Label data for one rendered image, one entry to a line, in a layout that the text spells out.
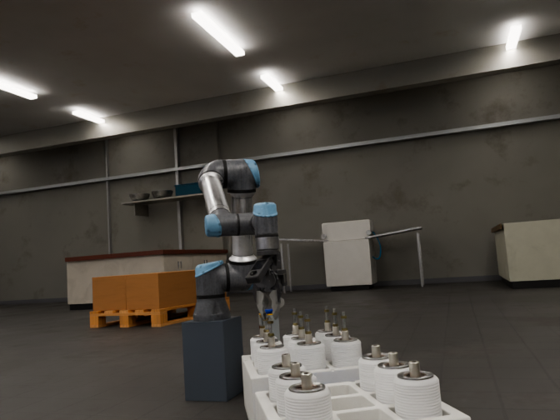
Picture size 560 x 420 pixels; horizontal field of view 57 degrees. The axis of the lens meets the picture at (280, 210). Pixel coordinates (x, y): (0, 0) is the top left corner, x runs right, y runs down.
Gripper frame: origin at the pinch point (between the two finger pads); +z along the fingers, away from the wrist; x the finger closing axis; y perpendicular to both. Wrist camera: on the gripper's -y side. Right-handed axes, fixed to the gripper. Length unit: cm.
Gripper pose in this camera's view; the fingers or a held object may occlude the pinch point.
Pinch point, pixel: (268, 315)
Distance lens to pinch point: 162.7
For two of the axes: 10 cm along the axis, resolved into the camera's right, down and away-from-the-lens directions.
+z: 0.7, 9.9, -1.0
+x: -8.8, 1.1, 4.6
